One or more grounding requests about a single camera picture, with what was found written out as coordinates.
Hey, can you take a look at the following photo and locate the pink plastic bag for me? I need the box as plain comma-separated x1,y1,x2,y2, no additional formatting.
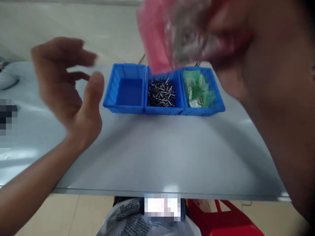
136,0,249,76

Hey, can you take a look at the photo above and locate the blue bin with rivets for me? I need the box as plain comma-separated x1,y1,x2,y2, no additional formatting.
143,65,186,116

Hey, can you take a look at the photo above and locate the person's right hand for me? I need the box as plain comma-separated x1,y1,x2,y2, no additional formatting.
208,0,315,106

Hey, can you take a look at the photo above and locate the pile of green plastic bags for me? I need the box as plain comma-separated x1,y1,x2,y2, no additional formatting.
182,69,218,109

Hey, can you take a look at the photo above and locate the red plastic stool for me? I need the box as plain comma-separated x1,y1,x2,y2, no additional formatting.
186,199,266,236

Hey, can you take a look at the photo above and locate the blue bin with green bags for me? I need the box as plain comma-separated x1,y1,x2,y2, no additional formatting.
178,66,226,117

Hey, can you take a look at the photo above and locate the person's left hand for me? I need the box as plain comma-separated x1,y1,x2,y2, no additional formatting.
31,37,106,149

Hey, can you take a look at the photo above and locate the pile of metal rivets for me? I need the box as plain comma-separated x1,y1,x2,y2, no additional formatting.
147,77,178,108

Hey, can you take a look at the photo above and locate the empty blue plastic bin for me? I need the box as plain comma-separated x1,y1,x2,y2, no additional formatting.
103,63,147,114

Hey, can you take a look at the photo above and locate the white rounded object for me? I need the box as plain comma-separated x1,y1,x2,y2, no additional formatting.
0,70,20,90

